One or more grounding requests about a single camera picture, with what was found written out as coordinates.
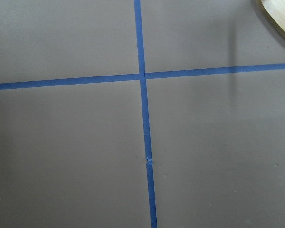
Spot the wooden cup storage rack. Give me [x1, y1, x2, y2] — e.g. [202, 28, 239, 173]
[257, 0, 285, 40]

